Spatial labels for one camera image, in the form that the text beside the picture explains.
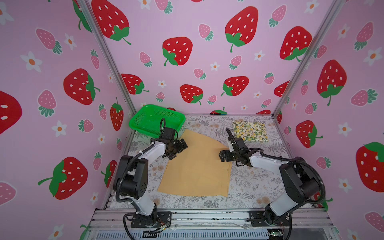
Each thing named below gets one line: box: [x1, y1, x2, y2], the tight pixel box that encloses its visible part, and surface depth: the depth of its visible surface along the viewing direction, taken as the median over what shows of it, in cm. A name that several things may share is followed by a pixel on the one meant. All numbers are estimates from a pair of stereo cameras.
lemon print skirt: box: [232, 120, 269, 142], surface depth 110 cm
